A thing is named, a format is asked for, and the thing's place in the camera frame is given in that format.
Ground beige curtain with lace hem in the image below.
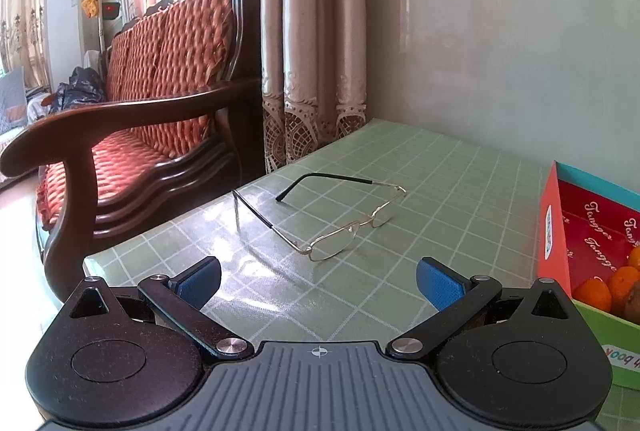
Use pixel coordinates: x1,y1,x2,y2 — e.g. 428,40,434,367
260,0,368,176

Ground grey pillow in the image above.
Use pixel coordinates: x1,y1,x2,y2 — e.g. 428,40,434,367
0,66,28,136

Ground red woven sofa back cushion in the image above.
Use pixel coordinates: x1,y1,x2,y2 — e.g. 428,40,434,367
102,0,238,156

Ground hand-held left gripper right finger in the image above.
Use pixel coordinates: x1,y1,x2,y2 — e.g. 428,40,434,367
386,256,584,362

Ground coat rack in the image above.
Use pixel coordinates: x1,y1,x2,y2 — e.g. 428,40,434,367
82,0,126,76

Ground red woven sofa seat cushion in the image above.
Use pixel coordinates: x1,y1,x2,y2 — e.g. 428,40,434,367
35,131,221,232

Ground white standing appliance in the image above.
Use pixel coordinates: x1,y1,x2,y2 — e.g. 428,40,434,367
42,0,101,94

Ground metal-framed glasses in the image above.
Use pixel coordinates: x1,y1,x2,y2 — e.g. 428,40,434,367
231,173,407,262

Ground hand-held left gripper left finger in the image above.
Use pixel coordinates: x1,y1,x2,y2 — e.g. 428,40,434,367
56,256,254,362

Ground black plastic bag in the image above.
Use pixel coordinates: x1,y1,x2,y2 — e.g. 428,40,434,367
47,66,108,114

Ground dark wooden sofa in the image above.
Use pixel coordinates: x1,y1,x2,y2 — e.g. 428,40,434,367
0,0,266,307

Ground colourful cardboard box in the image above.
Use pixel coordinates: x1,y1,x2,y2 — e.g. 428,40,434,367
537,161,640,387

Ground brown kiwi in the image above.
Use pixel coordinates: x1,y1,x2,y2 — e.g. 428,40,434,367
612,283,640,319

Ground green checked tablecloth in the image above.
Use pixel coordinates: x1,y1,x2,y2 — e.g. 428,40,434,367
82,118,640,431

